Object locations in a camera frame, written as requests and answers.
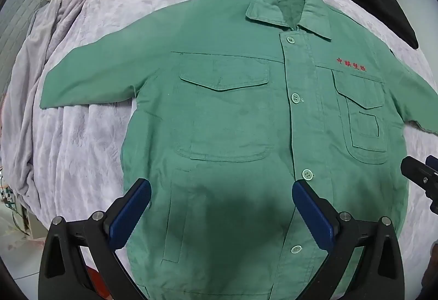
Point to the black cloth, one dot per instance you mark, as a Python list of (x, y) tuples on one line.
[(376, 2)]

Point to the green work jacket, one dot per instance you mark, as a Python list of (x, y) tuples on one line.
[(239, 122)]

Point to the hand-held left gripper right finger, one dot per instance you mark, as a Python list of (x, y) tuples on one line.
[(313, 218)]

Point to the purple-grey plush blanket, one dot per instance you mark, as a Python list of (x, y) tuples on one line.
[(99, 139)]

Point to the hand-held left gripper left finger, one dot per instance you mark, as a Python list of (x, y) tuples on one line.
[(131, 214)]

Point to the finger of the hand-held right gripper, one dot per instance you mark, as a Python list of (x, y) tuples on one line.
[(419, 175)]

